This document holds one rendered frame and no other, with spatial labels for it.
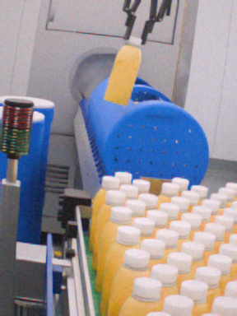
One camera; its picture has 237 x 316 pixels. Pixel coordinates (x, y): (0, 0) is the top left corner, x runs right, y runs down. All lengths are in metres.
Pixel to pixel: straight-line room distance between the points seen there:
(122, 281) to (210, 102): 5.95
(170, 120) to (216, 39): 5.18
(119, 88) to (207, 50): 5.21
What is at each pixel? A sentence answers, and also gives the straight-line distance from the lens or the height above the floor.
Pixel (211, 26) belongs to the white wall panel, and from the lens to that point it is 6.81.
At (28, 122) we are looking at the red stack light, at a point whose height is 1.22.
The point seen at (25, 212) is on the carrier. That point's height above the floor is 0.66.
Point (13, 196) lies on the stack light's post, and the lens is 1.19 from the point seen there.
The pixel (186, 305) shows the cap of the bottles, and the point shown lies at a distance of 0.80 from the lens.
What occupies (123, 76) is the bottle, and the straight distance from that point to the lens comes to 1.62.
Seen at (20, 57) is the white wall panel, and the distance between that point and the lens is 6.81.
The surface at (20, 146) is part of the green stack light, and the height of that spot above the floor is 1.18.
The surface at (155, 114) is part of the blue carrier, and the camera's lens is 1.65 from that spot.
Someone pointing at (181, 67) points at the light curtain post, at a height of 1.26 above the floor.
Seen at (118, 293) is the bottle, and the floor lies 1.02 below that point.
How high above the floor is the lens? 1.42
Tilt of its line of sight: 10 degrees down
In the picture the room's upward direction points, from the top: 8 degrees clockwise
